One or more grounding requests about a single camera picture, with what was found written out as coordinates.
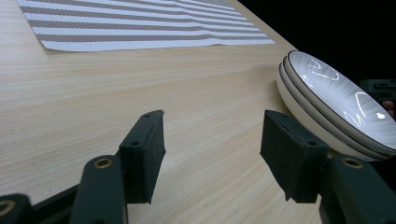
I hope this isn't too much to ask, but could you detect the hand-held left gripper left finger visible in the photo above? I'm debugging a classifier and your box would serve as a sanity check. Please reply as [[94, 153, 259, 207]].
[[119, 109, 166, 205]]

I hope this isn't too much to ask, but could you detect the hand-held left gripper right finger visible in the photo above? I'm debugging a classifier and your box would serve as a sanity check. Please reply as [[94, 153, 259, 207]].
[[260, 109, 330, 203]]

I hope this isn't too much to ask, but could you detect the white plate with dark rim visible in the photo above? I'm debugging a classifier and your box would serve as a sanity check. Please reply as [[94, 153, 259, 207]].
[[276, 62, 390, 162], [287, 49, 396, 157], [281, 55, 396, 160]]

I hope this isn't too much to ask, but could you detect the striped grey white placemat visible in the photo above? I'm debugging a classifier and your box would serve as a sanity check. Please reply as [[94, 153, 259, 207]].
[[17, 0, 276, 53]]

